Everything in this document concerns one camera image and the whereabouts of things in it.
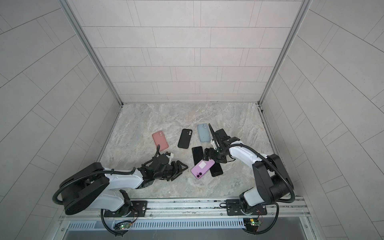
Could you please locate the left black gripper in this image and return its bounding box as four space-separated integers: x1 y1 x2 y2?
153 161 190 182

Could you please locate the purple phone black screen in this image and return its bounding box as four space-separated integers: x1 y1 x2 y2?
191 159 215 179

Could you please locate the pink phone case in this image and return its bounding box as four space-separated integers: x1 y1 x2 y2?
152 131 169 152

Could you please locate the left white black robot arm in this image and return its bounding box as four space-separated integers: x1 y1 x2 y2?
52 152 188 217

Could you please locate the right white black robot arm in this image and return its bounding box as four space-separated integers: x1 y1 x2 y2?
208 124 296 213

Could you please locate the light blue phone case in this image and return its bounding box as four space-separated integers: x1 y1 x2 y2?
197 123 211 143

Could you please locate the middle black phone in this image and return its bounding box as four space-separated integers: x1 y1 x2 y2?
192 146 204 166

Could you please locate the black phone case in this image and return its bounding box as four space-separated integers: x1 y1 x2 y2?
178 129 193 149

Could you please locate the right black phone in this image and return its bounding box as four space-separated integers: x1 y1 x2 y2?
210 163 223 177

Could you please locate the left green circuit board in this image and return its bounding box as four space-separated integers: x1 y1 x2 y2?
114 221 133 231

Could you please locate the green circuit board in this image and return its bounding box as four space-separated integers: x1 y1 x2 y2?
114 221 133 231
243 218 263 233

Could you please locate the right green circuit board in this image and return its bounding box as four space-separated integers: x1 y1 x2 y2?
243 218 263 233

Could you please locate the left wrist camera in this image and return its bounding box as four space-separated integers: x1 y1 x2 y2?
165 152 174 164

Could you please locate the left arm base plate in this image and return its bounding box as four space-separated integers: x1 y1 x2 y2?
104 201 148 218

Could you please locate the left black corrugated cable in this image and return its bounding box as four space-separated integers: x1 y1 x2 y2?
52 144 161 206

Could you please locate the black corrugated cable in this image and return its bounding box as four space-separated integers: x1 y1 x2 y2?
52 144 161 206
223 143 297 204

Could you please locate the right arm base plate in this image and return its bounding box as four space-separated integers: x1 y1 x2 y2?
220 199 268 216

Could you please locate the right black corrugated cable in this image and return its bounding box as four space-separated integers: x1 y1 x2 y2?
223 143 297 204

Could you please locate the aluminium mounting rail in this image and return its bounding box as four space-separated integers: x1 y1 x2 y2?
59 196 311 223

